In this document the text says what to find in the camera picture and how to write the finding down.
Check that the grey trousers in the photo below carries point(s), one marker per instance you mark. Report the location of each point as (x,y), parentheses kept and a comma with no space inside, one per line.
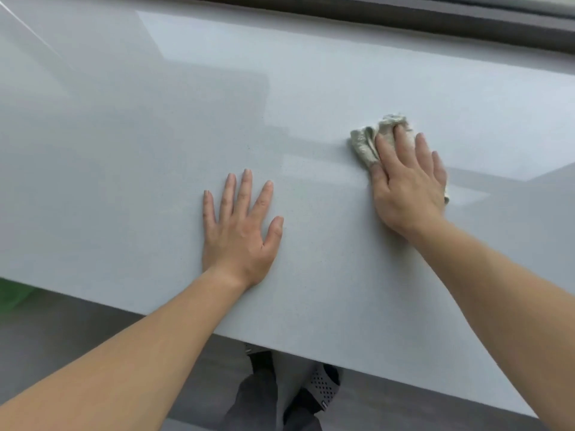
(256,399)

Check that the dark brown window frame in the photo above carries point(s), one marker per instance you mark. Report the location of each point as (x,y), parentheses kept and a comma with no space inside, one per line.
(449,20)

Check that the person's left forearm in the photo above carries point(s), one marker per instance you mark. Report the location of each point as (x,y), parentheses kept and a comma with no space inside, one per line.
(112,368)

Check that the green plastic basin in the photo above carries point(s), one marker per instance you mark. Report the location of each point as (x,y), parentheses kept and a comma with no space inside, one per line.
(11,296)

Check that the black left sock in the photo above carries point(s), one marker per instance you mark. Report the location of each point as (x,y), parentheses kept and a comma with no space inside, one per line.
(263,361)

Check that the person's right hand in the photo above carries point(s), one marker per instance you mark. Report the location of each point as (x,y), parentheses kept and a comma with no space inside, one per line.
(409,192)

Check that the white cleaning cloth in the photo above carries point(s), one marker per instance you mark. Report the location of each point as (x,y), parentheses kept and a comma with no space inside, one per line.
(364,143)

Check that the person's right forearm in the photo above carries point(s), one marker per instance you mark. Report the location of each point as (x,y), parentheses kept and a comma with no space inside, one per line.
(494,309)

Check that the person's left hand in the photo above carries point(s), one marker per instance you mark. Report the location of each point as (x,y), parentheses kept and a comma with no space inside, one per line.
(233,246)

